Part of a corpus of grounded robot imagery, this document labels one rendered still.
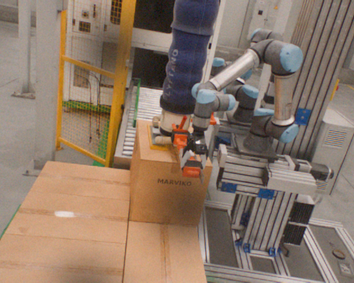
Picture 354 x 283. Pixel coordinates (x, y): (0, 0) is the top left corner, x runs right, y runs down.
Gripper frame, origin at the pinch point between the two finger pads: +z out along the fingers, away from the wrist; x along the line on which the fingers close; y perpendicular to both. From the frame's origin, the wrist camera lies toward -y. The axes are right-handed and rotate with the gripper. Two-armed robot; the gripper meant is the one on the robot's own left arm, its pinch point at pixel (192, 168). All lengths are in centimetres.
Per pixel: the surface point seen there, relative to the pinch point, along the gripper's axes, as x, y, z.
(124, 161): 26, 98, 50
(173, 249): -1, 9, 53
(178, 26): 9, 53, -54
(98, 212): 40, 37, 53
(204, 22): -4, 50, -59
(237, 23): -297, 946, -10
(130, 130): 21, 166, 52
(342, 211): -204, 147, 108
